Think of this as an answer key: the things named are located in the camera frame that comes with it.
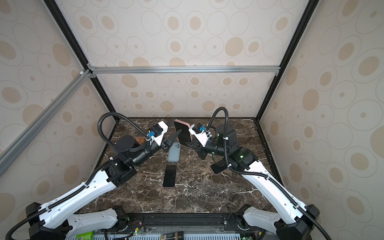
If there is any pink cased smartphone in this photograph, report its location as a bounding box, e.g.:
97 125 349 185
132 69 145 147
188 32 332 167
174 120 192 146

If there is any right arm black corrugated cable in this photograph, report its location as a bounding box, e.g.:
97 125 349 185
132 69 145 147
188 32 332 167
205 106 332 240

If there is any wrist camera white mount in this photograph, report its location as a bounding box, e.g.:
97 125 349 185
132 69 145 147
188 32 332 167
189 124 216 147
148 121 169 147

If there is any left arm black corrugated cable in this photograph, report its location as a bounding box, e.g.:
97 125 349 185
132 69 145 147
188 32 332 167
5 111 151 240

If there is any black smartphone rose edge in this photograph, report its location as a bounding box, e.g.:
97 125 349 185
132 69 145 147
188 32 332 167
210 159 228 175

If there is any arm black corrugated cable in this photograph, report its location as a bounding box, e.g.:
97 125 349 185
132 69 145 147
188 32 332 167
205 106 332 240
5 111 151 240

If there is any black frame post right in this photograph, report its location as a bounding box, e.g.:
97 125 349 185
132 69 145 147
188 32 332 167
255 0 320 123

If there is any black frame post left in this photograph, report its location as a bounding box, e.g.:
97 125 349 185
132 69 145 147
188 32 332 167
43 0 116 112

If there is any white slotted cable duct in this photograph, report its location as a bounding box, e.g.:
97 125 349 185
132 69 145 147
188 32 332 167
93 234 243 240

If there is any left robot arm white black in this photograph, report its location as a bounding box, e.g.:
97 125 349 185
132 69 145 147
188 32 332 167
26 131 181 240

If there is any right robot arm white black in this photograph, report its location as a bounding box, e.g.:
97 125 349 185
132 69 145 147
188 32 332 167
186 124 322 240

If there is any diagonal aluminium rail left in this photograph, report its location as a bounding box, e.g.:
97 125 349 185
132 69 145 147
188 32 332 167
1 70 91 175

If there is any horizontal aluminium rail back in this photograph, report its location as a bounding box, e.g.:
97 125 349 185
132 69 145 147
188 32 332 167
91 66 280 74

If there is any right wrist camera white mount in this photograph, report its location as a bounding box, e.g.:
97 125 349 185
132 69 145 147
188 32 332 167
189 124 216 147

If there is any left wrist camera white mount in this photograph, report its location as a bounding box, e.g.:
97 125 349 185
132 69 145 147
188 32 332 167
148 121 169 147

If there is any green packet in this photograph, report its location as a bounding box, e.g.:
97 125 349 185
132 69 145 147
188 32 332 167
76 231 94 240

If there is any black frame post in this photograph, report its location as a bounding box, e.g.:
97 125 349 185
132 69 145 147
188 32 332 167
255 0 320 123
43 0 116 112

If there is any purple smartphone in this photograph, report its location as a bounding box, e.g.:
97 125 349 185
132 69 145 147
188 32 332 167
163 165 177 188

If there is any light blue phone case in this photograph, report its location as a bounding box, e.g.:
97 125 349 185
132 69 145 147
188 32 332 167
168 143 181 163

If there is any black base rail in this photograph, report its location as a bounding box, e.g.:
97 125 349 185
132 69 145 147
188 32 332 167
68 212 313 240

